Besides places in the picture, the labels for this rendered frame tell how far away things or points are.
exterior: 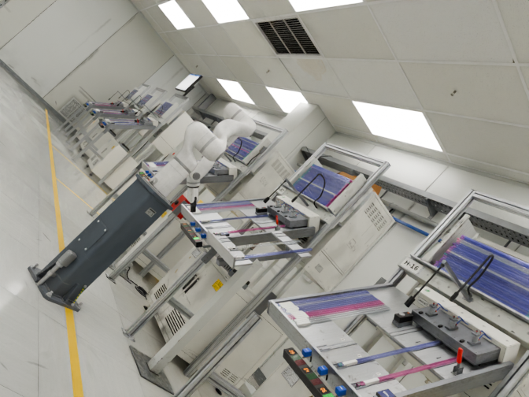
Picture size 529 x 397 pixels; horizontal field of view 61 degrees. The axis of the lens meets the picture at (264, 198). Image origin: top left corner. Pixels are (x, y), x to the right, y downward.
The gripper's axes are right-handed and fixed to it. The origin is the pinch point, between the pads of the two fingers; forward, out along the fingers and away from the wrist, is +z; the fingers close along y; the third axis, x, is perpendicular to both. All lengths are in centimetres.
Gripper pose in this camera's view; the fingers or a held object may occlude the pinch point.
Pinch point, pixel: (193, 209)
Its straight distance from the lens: 292.8
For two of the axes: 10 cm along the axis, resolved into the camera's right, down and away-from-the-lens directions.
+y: 4.3, 2.8, -8.6
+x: 9.0, -0.8, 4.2
